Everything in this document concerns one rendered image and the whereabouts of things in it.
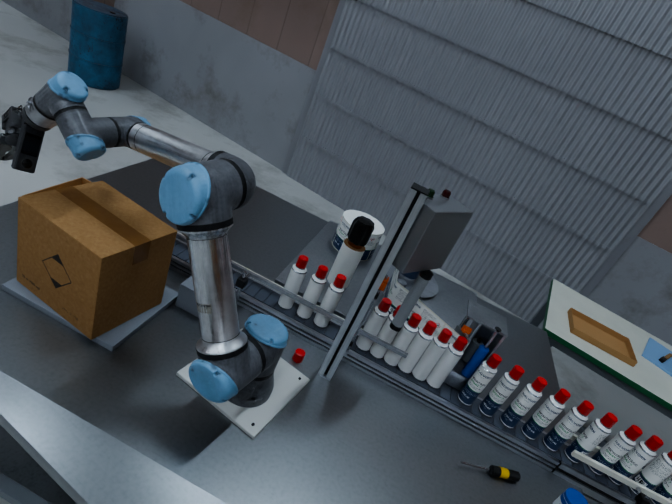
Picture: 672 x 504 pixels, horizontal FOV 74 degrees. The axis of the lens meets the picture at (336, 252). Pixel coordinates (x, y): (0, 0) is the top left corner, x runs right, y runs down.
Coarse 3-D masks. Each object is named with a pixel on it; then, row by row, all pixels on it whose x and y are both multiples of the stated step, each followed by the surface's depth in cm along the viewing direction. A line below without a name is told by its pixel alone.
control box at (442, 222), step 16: (432, 208) 107; (448, 208) 112; (464, 208) 116; (416, 224) 110; (432, 224) 108; (448, 224) 113; (464, 224) 118; (416, 240) 111; (432, 240) 113; (448, 240) 118; (400, 256) 115; (416, 256) 113; (432, 256) 118
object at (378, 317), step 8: (384, 304) 139; (376, 312) 141; (384, 312) 141; (368, 320) 144; (376, 320) 141; (384, 320) 142; (368, 328) 144; (376, 328) 143; (360, 336) 147; (376, 336) 146; (360, 344) 147; (368, 344) 146
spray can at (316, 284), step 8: (320, 272) 142; (312, 280) 143; (320, 280) 143; (312, 288) 144; (320, 288) 144; (304, 296) 147; (312, 296) 145; (296, 312) 151; (304, 312) 149; (312, 312) 151
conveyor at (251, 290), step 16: (176, 240) 161; (176, 256) 153; (256, 288) 155; (272, 304) 151; (304, 320) 150; (368, 352) 148; (416, 384) 144; (448, 400) 143; (480, 400) 149; (480, 416) 143; (496, 416) 145; (512, 432) 142; (544, 448) 141
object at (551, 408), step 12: (552, 396) 137; (564, 396) 133; (540, 408) 139; (552, 408) 135; (564, 408) 135; (528, 420) 142; (540, 420) 138; (552, 420) 138; (528, 432) 141; (540, 432) 140
